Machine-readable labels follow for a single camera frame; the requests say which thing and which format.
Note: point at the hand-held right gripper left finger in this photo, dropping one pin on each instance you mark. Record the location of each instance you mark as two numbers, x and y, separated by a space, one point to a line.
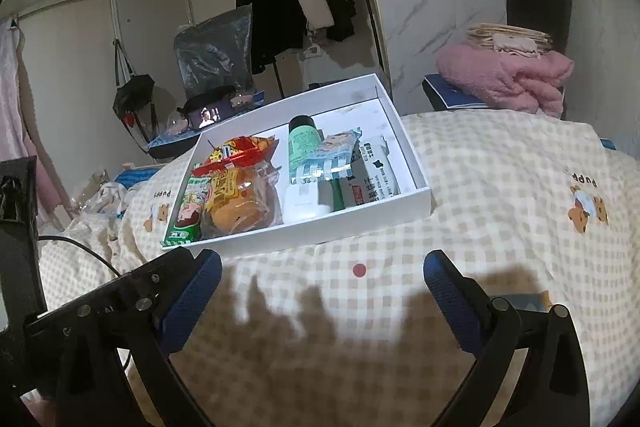
192 302

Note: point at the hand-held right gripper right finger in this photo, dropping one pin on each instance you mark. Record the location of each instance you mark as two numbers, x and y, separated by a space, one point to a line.
450 292

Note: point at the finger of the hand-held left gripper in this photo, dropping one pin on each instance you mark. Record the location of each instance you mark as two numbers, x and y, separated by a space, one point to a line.
160 277

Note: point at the green candy packet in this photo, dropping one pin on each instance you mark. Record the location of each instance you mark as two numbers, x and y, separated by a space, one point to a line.
187 212

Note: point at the bread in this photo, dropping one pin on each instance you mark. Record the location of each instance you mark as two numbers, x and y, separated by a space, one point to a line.
240 207

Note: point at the white cookie packet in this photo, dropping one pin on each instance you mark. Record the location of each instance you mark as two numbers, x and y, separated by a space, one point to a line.
375 177

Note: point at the white cardboard box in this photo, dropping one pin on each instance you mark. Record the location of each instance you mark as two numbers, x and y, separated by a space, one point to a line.
325 232

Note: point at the red snack packet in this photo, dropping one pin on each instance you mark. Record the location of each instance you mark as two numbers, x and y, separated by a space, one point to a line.
235 152

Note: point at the white plastic case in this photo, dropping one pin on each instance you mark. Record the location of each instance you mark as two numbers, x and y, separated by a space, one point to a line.
305 204

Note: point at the blue candy packet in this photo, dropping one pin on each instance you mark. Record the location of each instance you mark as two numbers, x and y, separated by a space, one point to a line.
330 152

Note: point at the green tube with black cap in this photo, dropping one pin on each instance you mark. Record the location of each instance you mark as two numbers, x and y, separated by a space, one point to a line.
302 147

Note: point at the checkered printed quilt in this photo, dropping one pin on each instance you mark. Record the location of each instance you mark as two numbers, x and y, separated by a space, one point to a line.
500 207

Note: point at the blue striped cloth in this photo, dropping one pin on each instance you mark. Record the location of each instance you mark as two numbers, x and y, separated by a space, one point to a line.
137 177

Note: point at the pink hanging cloth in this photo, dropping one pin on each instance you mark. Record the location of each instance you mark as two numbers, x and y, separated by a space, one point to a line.
15 97

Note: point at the black hanging bag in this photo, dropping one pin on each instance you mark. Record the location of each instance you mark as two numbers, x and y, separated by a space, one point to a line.
132 99

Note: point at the blue book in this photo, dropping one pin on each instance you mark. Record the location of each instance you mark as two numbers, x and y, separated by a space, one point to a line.
450 94

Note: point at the white wardrobe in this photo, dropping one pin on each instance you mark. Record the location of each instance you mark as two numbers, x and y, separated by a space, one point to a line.
75 57

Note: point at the pink fluffy blanket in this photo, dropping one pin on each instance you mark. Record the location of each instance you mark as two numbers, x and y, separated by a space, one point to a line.
500 77

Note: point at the black plastic bag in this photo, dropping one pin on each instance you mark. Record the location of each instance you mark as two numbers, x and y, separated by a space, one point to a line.
215 52

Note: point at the stack of folded beige cloths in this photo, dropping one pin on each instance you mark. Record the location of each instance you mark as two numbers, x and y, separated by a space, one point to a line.
505 38

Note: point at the black hanging jacket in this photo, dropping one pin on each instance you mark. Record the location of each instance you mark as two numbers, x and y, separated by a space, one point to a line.
270 17

